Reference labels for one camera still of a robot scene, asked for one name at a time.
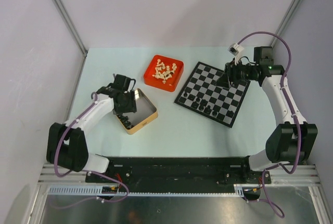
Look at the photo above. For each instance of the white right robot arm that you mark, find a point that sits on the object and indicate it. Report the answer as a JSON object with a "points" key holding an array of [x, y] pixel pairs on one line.
{"points": [[293, 138]]}

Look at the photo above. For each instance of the red plastic tray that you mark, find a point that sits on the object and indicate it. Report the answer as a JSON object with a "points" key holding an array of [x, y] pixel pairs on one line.
{"points": [[170, 84]]}

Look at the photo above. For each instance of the black and white chessboard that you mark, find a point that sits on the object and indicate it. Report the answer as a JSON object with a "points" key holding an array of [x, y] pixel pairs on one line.
{"points": [[201, 84]]}

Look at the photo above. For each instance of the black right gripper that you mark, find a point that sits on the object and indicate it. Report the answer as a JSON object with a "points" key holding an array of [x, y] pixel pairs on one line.
{"points": [[223, 81]]}

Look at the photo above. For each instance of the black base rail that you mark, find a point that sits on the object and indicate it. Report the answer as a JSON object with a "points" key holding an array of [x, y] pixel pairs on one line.
{"points": [[227, 170]]}

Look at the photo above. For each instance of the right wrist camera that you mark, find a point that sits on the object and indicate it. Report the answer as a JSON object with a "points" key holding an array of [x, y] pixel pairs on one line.
{"points": [[236, 50]]}

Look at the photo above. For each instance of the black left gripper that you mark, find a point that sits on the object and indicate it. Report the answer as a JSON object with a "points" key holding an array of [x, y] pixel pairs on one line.
{"points": [[131, 107]]}

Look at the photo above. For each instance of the pile of black chess pieces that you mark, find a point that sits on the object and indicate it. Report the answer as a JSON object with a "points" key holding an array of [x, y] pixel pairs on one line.
{"points": [[125, 121]]}

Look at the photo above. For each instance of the pile of white chess pieces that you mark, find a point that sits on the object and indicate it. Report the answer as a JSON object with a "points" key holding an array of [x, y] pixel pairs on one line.
{"points": [[164, 72]]}

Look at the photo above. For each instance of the gold metal tin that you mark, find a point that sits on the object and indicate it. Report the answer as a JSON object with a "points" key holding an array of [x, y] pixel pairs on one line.
{"points": [[145, 114]]}

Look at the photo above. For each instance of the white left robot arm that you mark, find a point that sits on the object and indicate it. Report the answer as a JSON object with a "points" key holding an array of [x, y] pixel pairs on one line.
{"points": [[67, 148]]}

